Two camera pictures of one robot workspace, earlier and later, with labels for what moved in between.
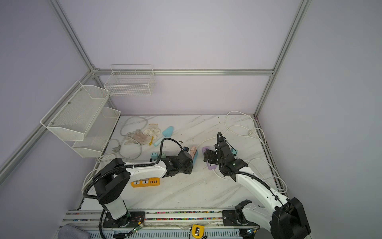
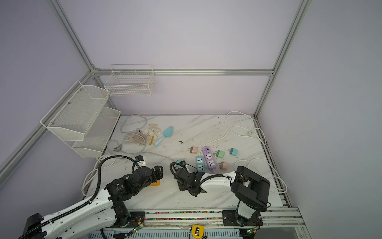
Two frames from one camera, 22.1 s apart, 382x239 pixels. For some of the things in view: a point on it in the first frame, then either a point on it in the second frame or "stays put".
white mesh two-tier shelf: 80,119 stays put
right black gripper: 212,153 to 181,187
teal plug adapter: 233,151 stays put
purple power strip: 210,166 stays put
